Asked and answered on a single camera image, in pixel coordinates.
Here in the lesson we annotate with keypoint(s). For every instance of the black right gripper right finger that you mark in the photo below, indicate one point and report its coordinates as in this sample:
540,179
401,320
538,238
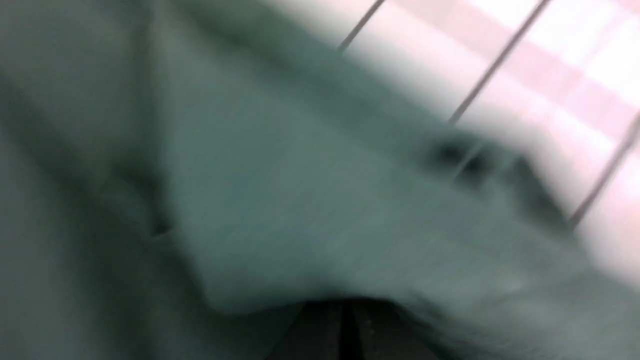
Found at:
382,335

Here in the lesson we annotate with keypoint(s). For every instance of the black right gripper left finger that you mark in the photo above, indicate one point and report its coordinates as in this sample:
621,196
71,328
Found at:
314,335

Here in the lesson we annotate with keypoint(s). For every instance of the green long-sleeve top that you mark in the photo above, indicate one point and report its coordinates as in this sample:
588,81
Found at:
180,177

